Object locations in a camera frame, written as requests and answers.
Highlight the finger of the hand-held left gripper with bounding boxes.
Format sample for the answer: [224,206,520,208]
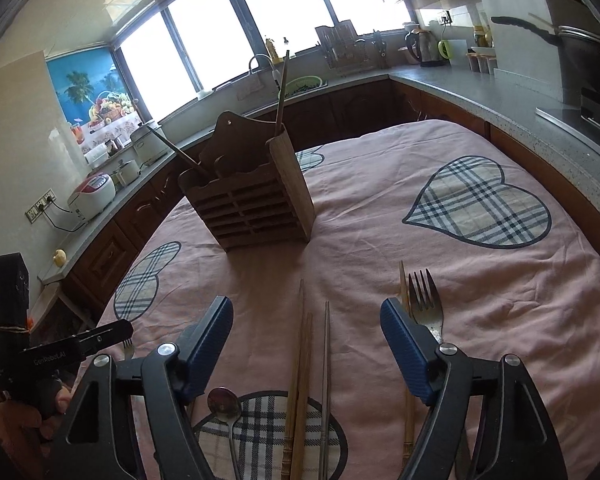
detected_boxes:
[72,319,135,362]

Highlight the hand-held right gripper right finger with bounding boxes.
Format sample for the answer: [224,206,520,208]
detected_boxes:
[379,297,571,480]

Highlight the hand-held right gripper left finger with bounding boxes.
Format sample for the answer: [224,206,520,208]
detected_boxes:
[47,295,234,480]

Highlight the steel spoon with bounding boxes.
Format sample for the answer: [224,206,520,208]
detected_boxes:
[207,387,243,480]

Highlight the metal chopstick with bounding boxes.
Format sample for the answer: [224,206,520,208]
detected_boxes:
[324,301,332,480]
[319,301,328,480]

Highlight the wooden utensil holder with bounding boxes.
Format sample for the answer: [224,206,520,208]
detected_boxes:
[177,111,317,253]

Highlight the person's left hand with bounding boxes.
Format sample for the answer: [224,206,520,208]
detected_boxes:
[2,386,75,443]

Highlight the large steel fork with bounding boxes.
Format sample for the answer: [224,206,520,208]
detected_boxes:
[407,268,447,348]

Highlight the light bamboo chopstick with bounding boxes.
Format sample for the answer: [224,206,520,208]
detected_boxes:
[399,260,417,463]

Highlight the pink tablecloth with plaid hearts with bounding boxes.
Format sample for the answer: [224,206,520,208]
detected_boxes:
[95,119,600,480]

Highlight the white and red rice cooker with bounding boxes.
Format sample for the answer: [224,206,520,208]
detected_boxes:
[67,172,117,221]

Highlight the small white electric cooker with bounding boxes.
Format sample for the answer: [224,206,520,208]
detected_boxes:
[111,159,141,186]

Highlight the white paper towel roll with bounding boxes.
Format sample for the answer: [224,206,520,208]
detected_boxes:
[85,142,112,166]

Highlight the large white electric pot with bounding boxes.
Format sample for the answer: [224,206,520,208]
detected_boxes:
[130,120,168,166]

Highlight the dark wooden chopstick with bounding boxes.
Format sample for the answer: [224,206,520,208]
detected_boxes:
[144,124,206,173]

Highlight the long wooden chopstick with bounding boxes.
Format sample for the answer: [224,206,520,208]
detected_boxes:
[274,49,291,137]

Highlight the green colander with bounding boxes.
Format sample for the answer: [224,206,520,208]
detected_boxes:
[279,76,326,98]

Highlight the steel gas stove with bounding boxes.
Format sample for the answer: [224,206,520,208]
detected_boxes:
[535,87,600,143]

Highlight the chrome kitchen faucet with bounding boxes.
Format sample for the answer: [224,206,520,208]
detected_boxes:
[248,53,281,91]

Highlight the spice jar set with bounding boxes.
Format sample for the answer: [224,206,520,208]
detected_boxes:
[467,47,496,75]

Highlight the dark knife block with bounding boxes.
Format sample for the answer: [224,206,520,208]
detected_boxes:
[371,30,391,68]

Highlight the clear jug with green lid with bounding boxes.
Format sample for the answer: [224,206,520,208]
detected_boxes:
[439,39,468,63]

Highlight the steel electric kettle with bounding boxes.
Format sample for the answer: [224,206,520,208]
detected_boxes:
[404,27,443,68]

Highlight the wooden dish rack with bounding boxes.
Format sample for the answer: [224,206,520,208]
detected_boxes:
[314,19,368,71]

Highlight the large kitchen window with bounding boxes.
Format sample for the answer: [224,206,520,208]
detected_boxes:
[112,0,416,106]

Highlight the black pan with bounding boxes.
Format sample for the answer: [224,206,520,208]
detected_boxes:
[490,14,600,96]

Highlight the wooden cooking stick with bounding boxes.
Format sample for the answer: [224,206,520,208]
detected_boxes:
[529,12,558,36]

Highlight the wall power socket strip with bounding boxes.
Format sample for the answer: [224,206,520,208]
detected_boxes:
[25,188,56,223]

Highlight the beach and fruit wall poster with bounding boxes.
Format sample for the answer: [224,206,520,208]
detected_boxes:
[46,49,143,156]

